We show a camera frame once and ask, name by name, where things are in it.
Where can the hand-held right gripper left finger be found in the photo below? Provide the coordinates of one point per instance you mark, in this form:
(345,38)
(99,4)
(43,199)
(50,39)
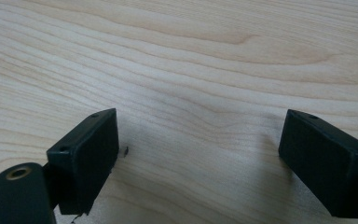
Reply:
(85,161)

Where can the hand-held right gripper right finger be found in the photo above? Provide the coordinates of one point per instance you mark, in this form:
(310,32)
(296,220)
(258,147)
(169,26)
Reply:
(326,168)

